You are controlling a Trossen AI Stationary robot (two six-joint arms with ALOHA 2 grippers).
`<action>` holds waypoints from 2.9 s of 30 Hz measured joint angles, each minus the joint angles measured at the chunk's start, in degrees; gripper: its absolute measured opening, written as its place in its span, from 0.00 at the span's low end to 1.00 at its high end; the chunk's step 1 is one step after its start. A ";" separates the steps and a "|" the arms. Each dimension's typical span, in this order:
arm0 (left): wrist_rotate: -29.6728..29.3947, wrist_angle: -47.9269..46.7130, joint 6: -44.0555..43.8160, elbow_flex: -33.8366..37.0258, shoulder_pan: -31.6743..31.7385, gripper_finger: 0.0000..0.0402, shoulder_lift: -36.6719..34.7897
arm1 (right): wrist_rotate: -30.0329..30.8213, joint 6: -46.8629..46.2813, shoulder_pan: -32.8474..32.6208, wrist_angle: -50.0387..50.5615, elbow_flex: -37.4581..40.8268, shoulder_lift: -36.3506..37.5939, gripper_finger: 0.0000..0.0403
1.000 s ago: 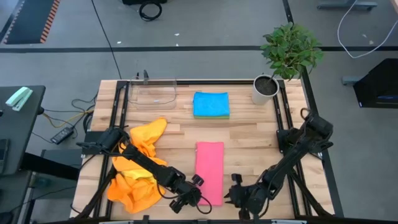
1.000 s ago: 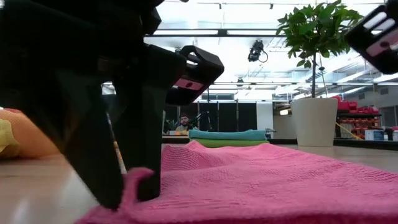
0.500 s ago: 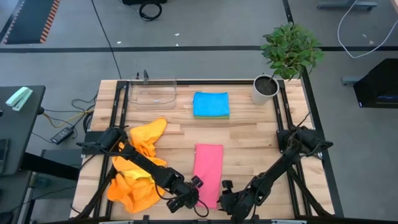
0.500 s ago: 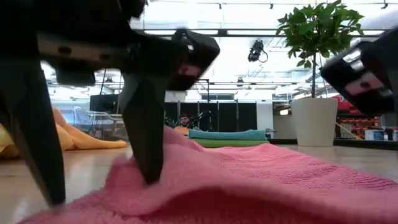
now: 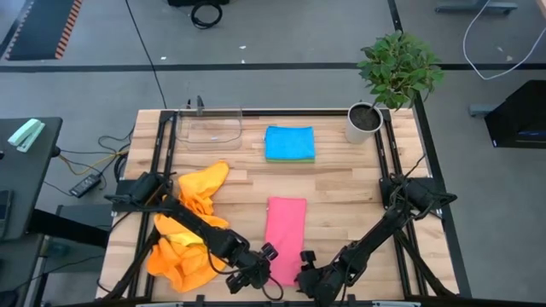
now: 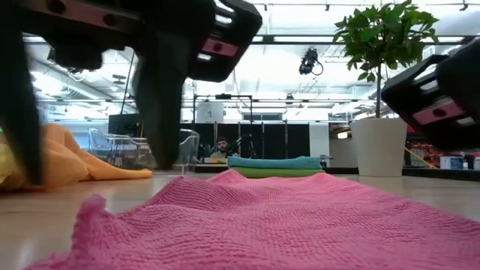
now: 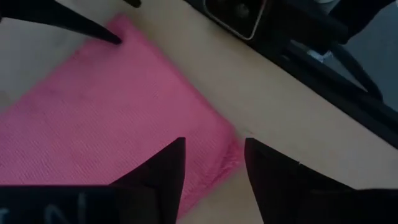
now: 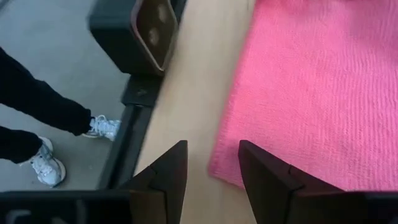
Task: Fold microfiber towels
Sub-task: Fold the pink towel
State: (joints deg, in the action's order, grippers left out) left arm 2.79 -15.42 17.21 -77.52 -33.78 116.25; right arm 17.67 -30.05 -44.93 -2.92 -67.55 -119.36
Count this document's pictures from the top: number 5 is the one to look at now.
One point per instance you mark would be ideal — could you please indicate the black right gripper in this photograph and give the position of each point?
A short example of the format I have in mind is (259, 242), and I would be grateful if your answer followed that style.
(320, 281)

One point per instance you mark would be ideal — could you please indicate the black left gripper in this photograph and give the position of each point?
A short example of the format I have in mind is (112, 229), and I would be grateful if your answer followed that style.
(256, 270)

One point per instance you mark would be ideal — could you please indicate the pink microfiber towel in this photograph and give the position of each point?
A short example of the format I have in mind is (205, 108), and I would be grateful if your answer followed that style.
(286, 230)

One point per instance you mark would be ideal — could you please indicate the yellow microfiber towel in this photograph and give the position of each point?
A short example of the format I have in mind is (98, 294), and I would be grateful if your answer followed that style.
(185, 239)

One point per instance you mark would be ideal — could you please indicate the orange microfiber towel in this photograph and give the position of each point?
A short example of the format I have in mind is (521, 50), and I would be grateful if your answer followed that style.
(168, 226)
(200, 183)
(179, 266)

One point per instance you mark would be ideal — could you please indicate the green microfiber towel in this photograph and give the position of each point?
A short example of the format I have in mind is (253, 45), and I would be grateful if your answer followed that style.
(290, 161)

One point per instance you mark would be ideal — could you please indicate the blue microfiber towel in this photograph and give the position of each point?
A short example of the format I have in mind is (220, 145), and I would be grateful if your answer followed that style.
(290, 143)

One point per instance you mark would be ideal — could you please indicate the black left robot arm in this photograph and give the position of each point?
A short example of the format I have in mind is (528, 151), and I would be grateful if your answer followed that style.
(196, 224)

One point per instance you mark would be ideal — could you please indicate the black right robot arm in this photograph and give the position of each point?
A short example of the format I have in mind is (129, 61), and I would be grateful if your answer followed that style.
(375, 236)

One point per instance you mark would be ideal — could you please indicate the clear plastic container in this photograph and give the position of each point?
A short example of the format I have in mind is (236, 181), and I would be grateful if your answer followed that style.
(209, 128)

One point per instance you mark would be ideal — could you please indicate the black power adapter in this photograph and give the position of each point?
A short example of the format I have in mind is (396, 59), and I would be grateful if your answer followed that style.
(85, 185)

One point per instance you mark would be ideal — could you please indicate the black desk foot bar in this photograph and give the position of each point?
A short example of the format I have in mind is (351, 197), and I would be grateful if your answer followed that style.
(68, 226)

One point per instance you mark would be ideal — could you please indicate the green plant in white pot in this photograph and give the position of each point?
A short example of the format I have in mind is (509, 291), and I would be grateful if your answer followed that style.
(399, 68)

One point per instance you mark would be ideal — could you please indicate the short grey furniture foot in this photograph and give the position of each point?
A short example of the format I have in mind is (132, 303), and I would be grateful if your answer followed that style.
(478, 110)

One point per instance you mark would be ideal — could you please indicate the black side desk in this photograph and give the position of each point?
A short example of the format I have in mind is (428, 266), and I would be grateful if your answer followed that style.
(30, 179)

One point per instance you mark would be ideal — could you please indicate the black cabinet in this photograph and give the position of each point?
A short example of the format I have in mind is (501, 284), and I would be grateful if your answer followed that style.
(518, 115)

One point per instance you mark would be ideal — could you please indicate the mint green stapler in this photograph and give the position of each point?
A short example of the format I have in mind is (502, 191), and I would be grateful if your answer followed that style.
(25, 135)

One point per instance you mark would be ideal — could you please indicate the long grey desk foot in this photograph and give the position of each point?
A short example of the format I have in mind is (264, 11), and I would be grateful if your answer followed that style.
(475, 6)

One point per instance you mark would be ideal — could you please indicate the black orange-striped floor mat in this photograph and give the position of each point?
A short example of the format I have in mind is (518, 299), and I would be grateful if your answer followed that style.
(38, 30)

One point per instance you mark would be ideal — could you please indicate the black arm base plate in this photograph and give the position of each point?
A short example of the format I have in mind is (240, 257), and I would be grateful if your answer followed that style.
(123, 207)
(384, 204)

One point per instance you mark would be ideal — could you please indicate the black aluminium table frame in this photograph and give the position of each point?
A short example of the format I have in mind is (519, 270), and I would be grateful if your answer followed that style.
(298, 112)

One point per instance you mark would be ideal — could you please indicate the black upright bracket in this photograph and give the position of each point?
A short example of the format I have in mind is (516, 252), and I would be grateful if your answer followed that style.
(200, 104)

